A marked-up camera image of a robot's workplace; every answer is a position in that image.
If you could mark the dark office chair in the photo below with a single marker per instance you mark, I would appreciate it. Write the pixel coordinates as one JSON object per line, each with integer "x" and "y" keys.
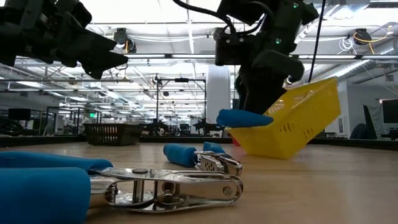
{"x": 359, "y": 132}

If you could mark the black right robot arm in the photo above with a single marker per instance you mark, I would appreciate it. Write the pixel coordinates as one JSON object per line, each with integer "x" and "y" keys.
{"x": 280, "y": 18}

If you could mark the red plastic basket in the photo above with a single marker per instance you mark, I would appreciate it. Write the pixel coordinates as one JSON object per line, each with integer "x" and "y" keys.
{"x": 236, "y": 143}

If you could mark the silver ventilation duct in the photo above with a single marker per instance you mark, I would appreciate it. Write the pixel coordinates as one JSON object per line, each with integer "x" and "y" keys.
{"x": 357, "y": 67}

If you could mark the yellow plastic basket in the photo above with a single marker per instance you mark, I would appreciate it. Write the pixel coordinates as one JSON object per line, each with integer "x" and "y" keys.
{"x": 295, "y": 124}

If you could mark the black monitor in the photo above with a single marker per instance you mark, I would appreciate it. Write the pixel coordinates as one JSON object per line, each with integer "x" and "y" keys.
{"x": 390, "y": 110}
{"x": 19, "y": 114}

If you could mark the black metal station frame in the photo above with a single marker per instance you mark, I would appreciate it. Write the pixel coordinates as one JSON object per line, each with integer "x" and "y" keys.
{"x": 182, "y": 80}

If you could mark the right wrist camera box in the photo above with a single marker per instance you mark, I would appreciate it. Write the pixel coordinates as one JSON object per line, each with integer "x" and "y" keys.
{"x": 233, "y": 46}

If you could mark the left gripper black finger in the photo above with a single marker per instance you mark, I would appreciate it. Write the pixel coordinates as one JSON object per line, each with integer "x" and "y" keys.
{"x": 84, "y": 37}
{"x": 99, "y": 63}

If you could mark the black plastic basket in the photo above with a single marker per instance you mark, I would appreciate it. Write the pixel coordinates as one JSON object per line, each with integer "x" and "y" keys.
{"x": 110, "y": 135}

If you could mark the black partition panel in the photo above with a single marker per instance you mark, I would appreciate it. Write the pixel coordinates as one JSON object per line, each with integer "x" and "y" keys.
{"x": 371, "y": 121}

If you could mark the long ceiling light strip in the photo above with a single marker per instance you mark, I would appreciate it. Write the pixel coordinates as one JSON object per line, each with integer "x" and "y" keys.
{"x": 186, "y": 56}

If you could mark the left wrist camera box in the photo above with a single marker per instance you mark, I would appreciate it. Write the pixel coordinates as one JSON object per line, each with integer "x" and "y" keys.
{"x": 77, "y": 12}

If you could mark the white building column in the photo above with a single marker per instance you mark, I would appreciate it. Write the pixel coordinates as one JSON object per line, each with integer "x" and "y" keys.
{"x": 218, "y": 93}

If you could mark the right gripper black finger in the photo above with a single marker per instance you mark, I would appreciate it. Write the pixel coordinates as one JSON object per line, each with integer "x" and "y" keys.
{"x": 264, "y": 99}
{"x": 241, "y": 91}

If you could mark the black background robot arm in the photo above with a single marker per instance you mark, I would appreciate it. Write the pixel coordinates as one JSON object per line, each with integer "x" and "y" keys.
{"x": 205, "y": 127}

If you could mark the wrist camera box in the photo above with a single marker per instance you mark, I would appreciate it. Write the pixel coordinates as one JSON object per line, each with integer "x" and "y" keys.
{"x": 233, "y": 46}
{"x": 77, "y": 12}

